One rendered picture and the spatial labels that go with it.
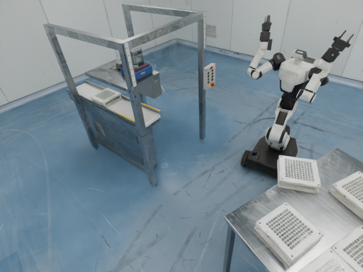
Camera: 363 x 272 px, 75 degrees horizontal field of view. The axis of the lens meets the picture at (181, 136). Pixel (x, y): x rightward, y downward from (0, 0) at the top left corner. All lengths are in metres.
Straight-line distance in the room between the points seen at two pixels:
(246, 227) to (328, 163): 0.83
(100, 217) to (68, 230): 0.31
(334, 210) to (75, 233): 2.19
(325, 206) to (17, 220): 2.82
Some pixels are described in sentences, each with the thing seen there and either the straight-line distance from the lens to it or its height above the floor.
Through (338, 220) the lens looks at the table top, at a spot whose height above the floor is 0.82.
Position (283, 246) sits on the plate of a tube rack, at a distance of 1.43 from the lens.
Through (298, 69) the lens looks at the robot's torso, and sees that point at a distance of 2.38.
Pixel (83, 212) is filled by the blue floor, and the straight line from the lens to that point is 2.80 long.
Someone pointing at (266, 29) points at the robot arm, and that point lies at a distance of 2.45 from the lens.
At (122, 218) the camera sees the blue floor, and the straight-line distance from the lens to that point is 2.60.
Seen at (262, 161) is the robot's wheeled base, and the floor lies 0.19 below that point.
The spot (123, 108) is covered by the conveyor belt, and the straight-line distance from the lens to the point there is 2.61.
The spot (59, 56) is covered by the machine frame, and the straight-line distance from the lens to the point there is 2.82.
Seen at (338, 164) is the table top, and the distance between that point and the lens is 2.04.
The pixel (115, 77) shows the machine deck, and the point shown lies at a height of 1.24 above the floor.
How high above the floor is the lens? 2.12
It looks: 39 degrees down
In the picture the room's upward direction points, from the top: 5 degrees counter-clockwise
